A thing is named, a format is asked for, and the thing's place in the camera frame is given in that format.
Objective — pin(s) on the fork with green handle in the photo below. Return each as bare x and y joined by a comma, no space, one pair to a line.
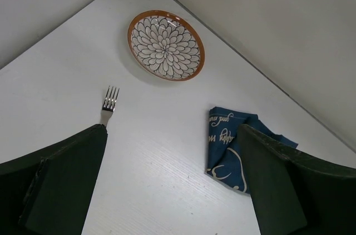
109,104

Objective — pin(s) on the floral plate with orange rim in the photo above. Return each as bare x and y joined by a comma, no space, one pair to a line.
166,46

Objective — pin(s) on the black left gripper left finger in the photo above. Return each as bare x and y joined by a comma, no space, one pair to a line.
49,191

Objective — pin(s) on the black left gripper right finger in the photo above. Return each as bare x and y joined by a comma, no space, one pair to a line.
294,192

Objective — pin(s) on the dark blue printed cloth napkin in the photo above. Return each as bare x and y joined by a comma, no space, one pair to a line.
224,153

